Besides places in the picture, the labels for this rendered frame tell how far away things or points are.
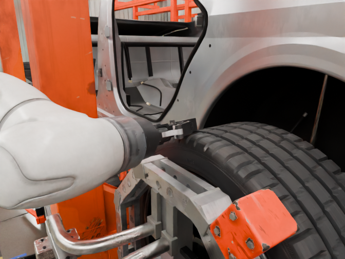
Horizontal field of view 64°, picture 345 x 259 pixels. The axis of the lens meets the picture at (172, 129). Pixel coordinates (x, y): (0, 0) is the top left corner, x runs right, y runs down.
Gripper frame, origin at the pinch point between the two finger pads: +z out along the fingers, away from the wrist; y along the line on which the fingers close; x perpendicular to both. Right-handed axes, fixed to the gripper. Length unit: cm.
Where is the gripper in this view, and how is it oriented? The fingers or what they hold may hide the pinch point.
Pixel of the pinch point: (187, 126)
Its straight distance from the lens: 63.0
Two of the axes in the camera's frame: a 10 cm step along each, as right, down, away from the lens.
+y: 8.3, -1.0, -5.4
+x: -1.6, -9.9, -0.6
